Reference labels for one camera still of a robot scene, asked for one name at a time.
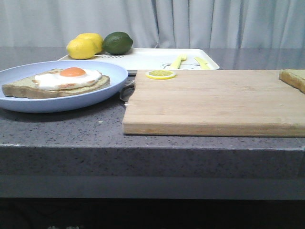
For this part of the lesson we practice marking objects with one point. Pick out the lemon slice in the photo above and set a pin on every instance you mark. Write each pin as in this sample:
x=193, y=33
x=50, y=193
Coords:
x=160, y=74

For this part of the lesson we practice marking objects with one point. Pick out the back yellow lemon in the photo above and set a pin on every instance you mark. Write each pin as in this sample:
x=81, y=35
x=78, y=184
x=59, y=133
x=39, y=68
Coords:
x=95, y=37

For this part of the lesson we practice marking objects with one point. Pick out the bread slice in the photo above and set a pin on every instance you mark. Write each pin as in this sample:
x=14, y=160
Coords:
x=25, y=88
x=294, y=78

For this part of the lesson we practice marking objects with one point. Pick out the metal cutting board handle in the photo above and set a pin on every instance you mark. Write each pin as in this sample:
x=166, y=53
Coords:
x=126, y=92

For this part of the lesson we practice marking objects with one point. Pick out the yellow plastic fork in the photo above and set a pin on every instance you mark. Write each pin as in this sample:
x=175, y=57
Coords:
x=177, y=62

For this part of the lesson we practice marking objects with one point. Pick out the white curtain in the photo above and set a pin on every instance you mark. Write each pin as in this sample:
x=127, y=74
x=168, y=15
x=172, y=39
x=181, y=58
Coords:
x=156, y=23

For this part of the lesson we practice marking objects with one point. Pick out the yellow plastic knife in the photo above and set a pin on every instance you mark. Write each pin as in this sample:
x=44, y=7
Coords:
x=203, y=63

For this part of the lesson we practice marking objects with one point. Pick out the light blue plate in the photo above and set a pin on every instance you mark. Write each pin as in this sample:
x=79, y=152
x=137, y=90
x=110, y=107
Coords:
x=117, y=74

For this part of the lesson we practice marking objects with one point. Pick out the front yellow lemon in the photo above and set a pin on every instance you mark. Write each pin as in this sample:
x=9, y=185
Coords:
x=81, y=49

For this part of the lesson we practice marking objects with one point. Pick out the green lime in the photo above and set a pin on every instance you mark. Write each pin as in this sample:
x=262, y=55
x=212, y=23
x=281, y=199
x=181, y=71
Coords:
x=117, y=43

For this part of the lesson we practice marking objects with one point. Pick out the cream serving tray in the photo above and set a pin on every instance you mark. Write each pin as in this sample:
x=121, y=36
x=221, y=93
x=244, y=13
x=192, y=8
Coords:
x=157, y=58

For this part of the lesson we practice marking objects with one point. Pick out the fried egg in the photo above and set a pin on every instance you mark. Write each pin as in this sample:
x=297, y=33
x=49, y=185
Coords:
x=70, y=78

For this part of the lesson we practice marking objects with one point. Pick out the yellow lemon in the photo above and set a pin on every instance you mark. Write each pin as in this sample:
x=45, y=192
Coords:
x=81, y=49
x=95, y=37

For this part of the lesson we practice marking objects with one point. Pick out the wooden cutting board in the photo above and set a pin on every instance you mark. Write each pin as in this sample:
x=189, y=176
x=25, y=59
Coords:
x=215, y=103

